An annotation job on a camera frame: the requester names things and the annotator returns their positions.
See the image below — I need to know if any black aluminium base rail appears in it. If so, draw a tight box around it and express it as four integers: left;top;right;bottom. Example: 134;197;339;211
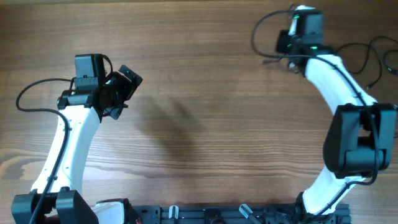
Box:
130;203;352;224

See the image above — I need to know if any black usb cable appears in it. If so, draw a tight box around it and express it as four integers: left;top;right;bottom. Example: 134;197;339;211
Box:
262;57;292;66
334;35;398;90

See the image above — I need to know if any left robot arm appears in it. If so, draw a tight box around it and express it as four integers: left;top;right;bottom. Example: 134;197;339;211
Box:
11;54;143;223

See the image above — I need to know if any camera black cable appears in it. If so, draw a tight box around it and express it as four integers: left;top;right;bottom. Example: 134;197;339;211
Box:
250;8;382;223
15;78;75;224

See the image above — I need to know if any right camera black cable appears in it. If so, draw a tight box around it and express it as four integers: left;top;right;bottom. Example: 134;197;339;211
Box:
250;8;382;223

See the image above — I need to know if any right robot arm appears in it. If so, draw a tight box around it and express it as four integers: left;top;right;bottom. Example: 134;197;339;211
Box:
276;5;396;223

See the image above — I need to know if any left camera black cable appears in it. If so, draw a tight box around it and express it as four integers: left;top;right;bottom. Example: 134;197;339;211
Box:
15;78;75;224

